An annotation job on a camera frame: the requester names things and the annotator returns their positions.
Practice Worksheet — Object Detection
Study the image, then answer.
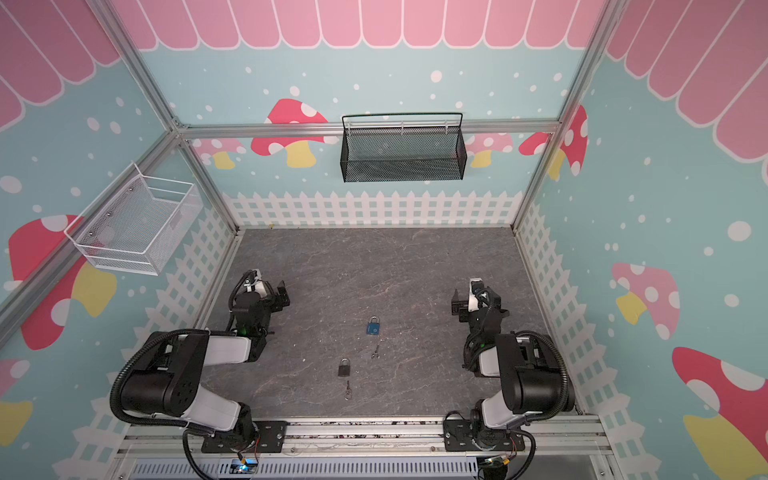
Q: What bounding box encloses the blue padlock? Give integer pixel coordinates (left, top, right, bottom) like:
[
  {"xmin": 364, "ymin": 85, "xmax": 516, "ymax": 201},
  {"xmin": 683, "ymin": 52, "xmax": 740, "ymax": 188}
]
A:
[{"xmin": 366, "ymin": 316, "xmax": 380, "ymax": 336}]

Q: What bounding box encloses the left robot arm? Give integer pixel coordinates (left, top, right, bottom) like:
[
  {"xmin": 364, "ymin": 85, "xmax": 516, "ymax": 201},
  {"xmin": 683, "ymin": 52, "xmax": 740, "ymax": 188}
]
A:
[{"xmin": 109, "ymin": 269, "xmax": 290, "ymax": 451}]

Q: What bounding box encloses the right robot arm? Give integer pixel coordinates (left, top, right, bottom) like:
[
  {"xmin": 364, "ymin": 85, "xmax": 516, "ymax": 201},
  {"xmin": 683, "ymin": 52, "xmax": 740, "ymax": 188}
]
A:
[{"xmin": 443, "ymin": 279, "xmax": 576, "ymax": 451}]

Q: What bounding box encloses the black padlock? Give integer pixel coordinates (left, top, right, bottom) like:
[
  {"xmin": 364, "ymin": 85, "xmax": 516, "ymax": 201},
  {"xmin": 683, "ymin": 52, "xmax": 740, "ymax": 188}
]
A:
[{"xmin": 337, "ymin": 358, "xmax": 351, "ymax": 378}]

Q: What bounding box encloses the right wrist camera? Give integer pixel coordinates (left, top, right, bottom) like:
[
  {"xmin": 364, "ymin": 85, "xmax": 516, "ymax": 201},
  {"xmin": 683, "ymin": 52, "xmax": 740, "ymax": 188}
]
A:
[{"xmin": 468, "ymin": 278, "xmax": 485, "ymax": 312}]

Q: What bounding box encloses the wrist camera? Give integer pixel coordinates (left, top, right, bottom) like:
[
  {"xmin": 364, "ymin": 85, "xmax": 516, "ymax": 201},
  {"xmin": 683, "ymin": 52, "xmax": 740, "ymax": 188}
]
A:
[
  {"xmin": 468, "ymin": 278, "xmax": 485, "ymax": 312},
  {"xmin": 243, "ymin": 269, "xmax": 267, "ymax": 298}
]

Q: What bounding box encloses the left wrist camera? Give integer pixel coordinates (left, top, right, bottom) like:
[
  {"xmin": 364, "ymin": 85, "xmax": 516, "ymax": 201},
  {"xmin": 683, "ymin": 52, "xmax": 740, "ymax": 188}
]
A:
[{"xmin": 243, "ymin": 269, "xmax": 267, "ymax": 298}]

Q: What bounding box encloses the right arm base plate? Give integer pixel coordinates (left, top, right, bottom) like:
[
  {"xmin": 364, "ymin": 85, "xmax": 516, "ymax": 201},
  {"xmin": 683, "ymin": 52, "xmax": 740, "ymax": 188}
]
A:
[{"xmin": 442, "ymin": 418, "xmax": 526, "ymax": 452}]

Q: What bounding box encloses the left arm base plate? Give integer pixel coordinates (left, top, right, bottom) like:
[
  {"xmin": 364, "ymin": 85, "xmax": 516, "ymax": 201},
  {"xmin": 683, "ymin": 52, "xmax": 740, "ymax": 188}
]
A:
[{"xmin": 201, "ymin": 420, "xmax": 288, "ymax": 454}]

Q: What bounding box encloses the white wire mesh basket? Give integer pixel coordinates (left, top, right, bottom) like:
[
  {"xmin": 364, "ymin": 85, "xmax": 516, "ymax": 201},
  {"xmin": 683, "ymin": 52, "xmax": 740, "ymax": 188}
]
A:
[{"xmin": 64, "ymin": 164, "xmax": 204, "ymax": 276}]

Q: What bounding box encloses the aluminium front rail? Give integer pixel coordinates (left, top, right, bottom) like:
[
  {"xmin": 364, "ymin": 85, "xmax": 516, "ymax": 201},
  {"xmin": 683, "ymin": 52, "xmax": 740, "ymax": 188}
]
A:
[{"xmin": 116, "ymin": 415, "xmax": 613, "ymax": 459}]

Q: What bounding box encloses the white vented cable duct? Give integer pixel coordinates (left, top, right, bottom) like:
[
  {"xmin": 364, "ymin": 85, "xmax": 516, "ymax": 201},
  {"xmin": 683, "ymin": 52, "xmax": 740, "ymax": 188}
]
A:
[{"xmin": 128, "ymin": 457, "xmax": 481, "ymax": 480}]

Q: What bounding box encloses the black wire mesh basket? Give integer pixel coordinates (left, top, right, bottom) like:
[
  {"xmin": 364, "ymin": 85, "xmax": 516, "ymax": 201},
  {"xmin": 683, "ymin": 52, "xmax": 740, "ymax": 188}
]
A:
[{"xmin": 340, "ymin": 112, "xmax": 468, "ymax": 183}]

